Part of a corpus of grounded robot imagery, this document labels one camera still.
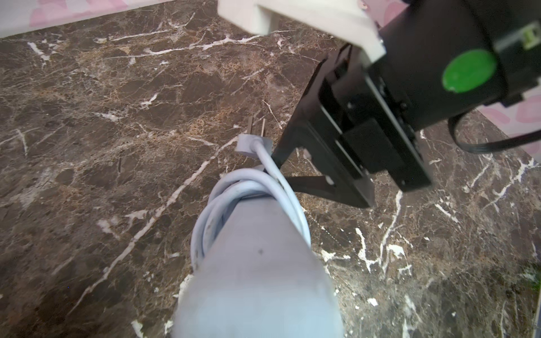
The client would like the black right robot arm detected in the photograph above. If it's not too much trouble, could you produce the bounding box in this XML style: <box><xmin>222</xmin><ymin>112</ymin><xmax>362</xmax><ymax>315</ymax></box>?
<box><xmin>273</xmin><ymin>1</ymin><xmax>540</xmax><ymax>208</ymax></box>

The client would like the grey-blue power strip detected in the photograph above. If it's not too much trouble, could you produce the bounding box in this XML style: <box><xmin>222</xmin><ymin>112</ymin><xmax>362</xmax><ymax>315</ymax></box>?
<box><xmin>171</xmin><ymin>197</ymin><xmax>344</xmax><ymax>337</ymax></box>

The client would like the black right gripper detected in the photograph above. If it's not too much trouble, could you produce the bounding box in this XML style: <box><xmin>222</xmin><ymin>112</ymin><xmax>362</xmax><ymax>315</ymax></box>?
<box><xmin>272</xmin><ymin>44</ymin><xmax>433</xmax><ymax>208</ymax></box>

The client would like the grey cord of blue strip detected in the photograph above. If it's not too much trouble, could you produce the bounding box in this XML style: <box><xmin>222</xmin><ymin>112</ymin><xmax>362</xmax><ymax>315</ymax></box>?
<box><xmin>189</xmin><ymin>116</ymin><xmax>313</xmax><ymax>271</ymax></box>

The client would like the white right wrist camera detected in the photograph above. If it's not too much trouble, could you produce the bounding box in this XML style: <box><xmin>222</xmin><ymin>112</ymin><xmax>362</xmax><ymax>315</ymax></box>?
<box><xmin>218</xmin><ymin>0</ymin><xmax>386</xmax><ymax>63</ymax></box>

